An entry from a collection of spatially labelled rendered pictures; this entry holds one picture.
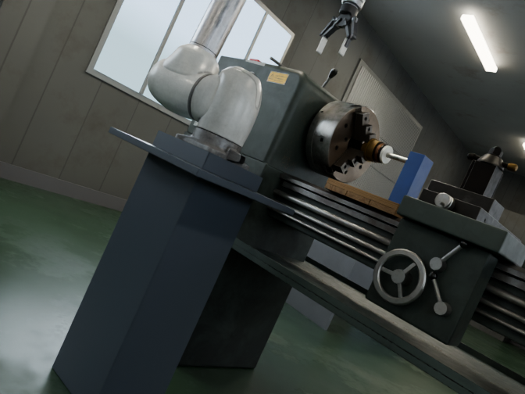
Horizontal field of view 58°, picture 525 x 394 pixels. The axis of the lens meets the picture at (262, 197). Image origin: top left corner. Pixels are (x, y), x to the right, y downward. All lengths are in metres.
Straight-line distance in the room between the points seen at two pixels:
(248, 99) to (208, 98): 0.12
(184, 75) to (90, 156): 2.98
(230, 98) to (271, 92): 0.58
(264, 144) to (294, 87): 0.25
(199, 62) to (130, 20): 2.87
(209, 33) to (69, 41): 2.68
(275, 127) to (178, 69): 0.51
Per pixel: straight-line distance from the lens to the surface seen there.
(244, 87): 1.42
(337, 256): 3.72
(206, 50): 1.57
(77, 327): 1.58
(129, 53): 4.40
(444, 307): 1.33
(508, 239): 1.33
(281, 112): 1.88
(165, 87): 1.54
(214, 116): 1.41
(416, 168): 1.74
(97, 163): 4.48
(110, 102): 4.40
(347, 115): 1.86
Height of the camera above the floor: 0.77
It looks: 1 degrees down
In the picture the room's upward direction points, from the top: 25 degrees clockwise
